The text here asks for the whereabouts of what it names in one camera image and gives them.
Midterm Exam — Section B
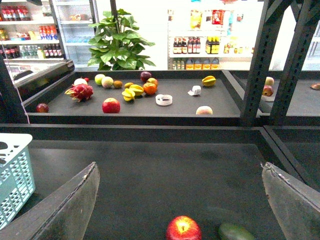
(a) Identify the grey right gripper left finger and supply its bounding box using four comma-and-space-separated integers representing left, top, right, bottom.
0, 162, 100, 240

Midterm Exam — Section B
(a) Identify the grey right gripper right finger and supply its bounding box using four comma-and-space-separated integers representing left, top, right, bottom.
262, 162, 320, 240

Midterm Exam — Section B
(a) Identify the light blue plastic basket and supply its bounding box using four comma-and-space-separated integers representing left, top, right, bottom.
0, 133, 36, 229

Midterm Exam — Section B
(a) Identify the dark green avocado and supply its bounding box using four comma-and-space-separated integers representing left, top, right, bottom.
218, 223, 256, 240

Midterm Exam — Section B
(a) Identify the small dark red apple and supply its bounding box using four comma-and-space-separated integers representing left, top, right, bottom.
35, 103, 49, 113

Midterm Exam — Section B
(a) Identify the red apple near front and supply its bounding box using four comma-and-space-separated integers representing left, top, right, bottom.
165, 215, 202, 240

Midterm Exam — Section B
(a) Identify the red apple right tray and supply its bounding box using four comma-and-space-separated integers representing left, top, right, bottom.
261, 85, 274, 97

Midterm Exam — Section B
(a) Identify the red apple on shelf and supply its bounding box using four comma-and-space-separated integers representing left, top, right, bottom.
101, 97, 121, 114

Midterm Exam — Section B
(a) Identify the black fruit display tray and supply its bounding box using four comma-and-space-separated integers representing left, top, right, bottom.
24, 70, 244, 126

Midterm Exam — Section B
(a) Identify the pink dragon fruit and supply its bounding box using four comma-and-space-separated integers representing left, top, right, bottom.
64, 83, 94, 103

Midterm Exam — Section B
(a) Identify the pale apple right tray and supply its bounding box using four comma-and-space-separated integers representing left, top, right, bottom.
264, 76, 275, 86

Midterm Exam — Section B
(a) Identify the pale peach front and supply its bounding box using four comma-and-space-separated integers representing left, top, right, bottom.
195, 106, 213, 115

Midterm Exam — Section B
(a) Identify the white pink peach rear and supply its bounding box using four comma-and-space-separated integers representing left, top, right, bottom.
73, 78, 88, 86

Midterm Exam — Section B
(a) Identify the yellow star fruit front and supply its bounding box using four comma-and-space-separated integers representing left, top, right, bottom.
121, 88, 136, 102

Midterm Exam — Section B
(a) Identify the yellow star fruit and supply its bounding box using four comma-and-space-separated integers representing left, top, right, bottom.
121, 88, 136, 102
202, 75, 217, 87
129, 84, 144, 96

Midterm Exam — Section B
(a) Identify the pale green peach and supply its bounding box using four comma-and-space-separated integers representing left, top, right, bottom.
101, 76, 114, 89

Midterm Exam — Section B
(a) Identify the green apple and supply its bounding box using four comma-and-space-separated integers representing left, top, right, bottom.
94, 73, 105, 86

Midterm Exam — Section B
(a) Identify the brown kiwi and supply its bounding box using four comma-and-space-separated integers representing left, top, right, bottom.
113, 80, 123, 89

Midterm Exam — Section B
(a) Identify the small yellow brown fruit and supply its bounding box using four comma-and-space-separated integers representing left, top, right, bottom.
124, 82, 134, 89

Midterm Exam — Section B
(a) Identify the yellow star fruit rear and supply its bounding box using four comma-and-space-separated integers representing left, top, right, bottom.
129, 84, 144, 96

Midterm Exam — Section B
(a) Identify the orange tangerine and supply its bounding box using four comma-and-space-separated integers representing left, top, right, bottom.
142, 82, 158, 95

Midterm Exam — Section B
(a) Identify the yellow star fruit right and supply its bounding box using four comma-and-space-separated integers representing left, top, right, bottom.
202, 75, 217, 87

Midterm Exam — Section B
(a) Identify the white foam net sleeve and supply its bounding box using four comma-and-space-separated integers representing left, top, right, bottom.
187, 85, 202, 96

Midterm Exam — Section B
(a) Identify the yellow red small apple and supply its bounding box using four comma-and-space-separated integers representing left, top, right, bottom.
146, 77, 159, 86

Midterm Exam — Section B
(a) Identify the dark purple plum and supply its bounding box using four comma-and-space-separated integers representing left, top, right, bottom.
140, 71, 152, 83

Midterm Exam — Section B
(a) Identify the green potted plant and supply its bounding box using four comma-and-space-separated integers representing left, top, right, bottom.
87, 8, 155, 71

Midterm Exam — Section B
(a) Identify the white grocery shelf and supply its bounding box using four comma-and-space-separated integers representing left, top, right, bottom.
167, 0, 264, 71

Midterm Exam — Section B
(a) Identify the black shelf post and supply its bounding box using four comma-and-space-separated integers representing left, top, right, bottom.
240, 0, 320, 127

